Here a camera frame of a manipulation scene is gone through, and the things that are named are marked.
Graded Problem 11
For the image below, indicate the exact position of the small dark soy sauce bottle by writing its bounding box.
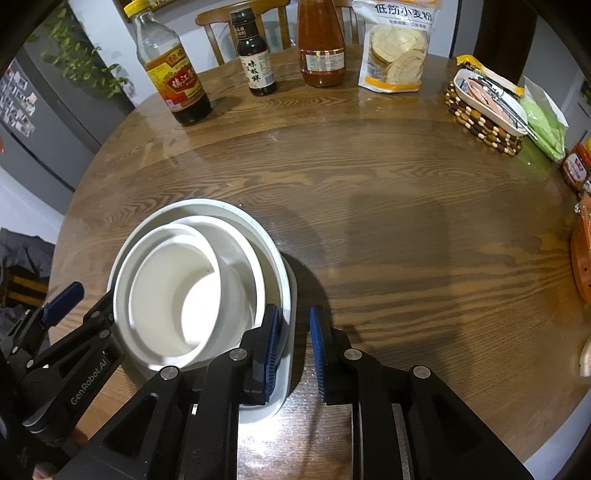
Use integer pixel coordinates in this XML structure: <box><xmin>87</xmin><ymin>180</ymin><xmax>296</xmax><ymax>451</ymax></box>
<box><xmin>230</xmin><ymin>8</ymin><xmax>278</xmax><ymax>97</ymax></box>

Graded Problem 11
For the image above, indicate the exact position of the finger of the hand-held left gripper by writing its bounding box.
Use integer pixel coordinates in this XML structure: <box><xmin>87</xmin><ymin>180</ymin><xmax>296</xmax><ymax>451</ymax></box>
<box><xmin>8</xmin><ymin>281</ymin><xmax>86</xmax><ymax>352</ymax></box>
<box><xmin>24</xmin><ymin>290</ymin><xmax>117</xmax><ymax>371</ymax></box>

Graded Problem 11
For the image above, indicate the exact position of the medium white bowl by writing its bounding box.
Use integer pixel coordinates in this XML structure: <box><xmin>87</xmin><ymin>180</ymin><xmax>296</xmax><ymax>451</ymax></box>
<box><xmin>113</xmin><ymin>215</ymin><xmax>265</xmax><ymax>370</ymax></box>

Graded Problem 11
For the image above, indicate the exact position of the vinegar bottle with yellow cap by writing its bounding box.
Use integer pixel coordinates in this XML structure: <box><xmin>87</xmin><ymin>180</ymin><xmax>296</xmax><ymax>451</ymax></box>
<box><xmin>123</xmin><ymin>0</ymin><xmax>213</xmax><ymax>127</ymax></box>

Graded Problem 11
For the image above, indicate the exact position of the green plastic bag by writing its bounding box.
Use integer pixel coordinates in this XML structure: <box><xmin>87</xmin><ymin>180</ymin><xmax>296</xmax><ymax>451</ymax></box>
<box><xmin>519</xmin><ymin>76</ymin><xmax>568</xmax><ymax>162</ymax></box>

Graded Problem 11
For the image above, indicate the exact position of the beaded wooden trivet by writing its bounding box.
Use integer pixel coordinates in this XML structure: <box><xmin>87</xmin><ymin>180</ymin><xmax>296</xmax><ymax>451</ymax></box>
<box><xmin>444</xmin><ymin>80</ymin><xmax>525</xmax><ymax>158</ymax></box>

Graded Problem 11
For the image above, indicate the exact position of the yellow snack packet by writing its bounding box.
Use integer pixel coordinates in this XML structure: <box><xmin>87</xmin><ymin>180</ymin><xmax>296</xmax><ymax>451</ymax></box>
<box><xmin>456</xmin><ymin>54</ymin><xmax>518</xmax><ymax>88</ymax></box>

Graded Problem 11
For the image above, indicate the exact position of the dark cloth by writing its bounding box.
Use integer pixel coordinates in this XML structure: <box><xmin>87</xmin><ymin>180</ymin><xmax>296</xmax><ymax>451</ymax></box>
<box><xmin>0</xmin><ymin>226</ymin><xmax>58</xmax><ymax>324</ymax></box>

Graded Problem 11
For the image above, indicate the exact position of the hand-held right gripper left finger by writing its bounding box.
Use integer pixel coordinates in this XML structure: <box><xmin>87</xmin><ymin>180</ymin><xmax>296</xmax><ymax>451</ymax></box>
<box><xmin>55</xmin><ymin>304</ymin><xmax>283</xmax><ymax>480</ymax></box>

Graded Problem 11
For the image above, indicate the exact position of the red sauce bottle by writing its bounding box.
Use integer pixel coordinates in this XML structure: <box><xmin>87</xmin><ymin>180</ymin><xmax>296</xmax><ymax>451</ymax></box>
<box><xmin>297</xmin><ymin>0</ymin><xmax>347</xmax><ymax>88</ymax></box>

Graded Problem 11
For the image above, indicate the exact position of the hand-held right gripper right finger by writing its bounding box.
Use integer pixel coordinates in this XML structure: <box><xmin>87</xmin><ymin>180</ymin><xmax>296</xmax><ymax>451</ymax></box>
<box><xmin>308</xmin><ymin>305</ymin><xmax>536</xmax><ymax>480</ymax></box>

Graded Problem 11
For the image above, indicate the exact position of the white tray with packets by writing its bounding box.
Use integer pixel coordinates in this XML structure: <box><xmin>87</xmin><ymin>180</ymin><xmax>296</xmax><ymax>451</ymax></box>
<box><xmin>453</xmin><ymin>68</ymin><xmax>529</xmax><ymax>137</ymax></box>

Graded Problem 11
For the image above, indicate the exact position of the white cup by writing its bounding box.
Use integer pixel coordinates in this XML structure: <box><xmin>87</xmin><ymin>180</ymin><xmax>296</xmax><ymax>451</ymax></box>
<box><xmin>128</xmin><ymin>234</ymin><xmax>223</xmax><ymax>357</ymax></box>

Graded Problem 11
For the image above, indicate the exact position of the grey refrigerator with magnets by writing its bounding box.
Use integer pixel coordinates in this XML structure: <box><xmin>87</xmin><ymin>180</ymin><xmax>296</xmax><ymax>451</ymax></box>
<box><xmin>0</xmin><ymin>44</ymin><xmax>107</xmax><ymax>195</ymax></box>

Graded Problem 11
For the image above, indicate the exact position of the dark wooden door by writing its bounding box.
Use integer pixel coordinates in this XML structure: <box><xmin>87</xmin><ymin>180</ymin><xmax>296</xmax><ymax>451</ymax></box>
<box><xmin>473</xmin><ymin>0</ymin><xmax>539</xmax><ymax>77</ymax></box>

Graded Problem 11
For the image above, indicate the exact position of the large white bowl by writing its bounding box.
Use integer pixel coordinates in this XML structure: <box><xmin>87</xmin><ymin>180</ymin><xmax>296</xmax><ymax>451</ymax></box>
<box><xmin>107</xmin><ymin>198</ymin><xmax>289</xmax><ymax>370</ymax></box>

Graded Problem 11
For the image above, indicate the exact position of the yellow black striped box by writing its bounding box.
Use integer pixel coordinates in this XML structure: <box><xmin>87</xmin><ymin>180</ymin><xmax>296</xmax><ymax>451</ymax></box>
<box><xmin>0</xmin><ymin>270</ymin><xmax>49</xmax><ymax>308</ymax></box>

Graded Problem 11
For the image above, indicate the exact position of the white and yellow flour bag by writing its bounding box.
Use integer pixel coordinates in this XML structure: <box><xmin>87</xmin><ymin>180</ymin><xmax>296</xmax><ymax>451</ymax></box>
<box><xmin>358</xmin><ymin>0</ymin><xmax>438</xmax><ymax>93</ymax></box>

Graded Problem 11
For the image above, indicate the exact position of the hanging green plant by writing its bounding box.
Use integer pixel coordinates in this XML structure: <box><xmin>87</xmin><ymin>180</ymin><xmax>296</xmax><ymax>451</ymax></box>
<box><xmin>41</xmin><ymin>4</ymin><xmax>130</xmax><ymax>100</ymax></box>

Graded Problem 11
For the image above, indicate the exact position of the white cabinet shelf with jars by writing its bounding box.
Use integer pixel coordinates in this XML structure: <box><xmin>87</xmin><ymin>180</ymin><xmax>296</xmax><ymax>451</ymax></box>
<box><xmin>568</xmin><ymin>69</ymin><xmax>591</xmax><ymax>144</ymax></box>

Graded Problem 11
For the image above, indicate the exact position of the wooden chair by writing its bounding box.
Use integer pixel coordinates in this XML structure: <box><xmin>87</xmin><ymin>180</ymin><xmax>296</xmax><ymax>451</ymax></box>
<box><xmin>195</xmin><ymin>0</ymin><xmax>291</xmax><ymax>65</ymax></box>
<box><xmin>333</xmin><ymin>0</ymin><xmax>363</xmax><ymax>46</ymax></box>

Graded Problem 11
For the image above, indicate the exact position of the orange lidded food container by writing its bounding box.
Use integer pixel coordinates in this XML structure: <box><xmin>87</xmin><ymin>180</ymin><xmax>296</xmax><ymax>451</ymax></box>
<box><xmin>569</xmin><ymin>191</ymin><xmax>591</xmax><ymax>301</ymax></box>

